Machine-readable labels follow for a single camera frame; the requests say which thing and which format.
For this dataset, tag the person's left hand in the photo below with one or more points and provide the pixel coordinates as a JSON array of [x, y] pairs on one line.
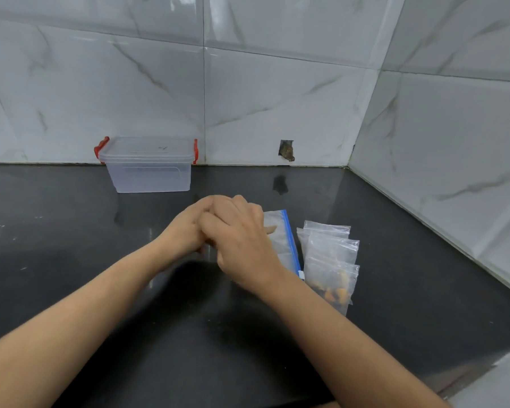
[[180, 233]]

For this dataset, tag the person's right hand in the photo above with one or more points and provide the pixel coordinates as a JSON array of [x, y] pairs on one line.
[[242, 242]]

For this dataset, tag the person's right fingers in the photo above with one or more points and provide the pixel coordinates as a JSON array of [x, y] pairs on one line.
[[208, 227]]

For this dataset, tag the person's left fingers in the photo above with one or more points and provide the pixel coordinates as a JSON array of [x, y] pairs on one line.
[[204, 204]]

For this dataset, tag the large blue-seal zip bag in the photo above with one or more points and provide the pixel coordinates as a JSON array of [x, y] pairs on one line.
[[282, 242]]

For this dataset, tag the person's left forearm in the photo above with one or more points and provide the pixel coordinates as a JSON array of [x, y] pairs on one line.
[[76, 318]]

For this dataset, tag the person's right forearm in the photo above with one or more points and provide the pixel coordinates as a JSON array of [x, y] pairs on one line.
[[335, 348]]

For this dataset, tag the clear container with red latches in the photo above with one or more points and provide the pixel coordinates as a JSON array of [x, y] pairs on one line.
[[151, 167]]

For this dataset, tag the small clear zip bag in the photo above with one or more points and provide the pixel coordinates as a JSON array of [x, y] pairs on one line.
[[333, 248], [327, 228], [301, 240]]

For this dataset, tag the small zip bag with snacks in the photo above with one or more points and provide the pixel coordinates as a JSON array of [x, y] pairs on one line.
[[331, 284]]

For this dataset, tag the orange snack pieces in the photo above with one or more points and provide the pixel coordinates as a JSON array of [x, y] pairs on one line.
[[333, 291]]

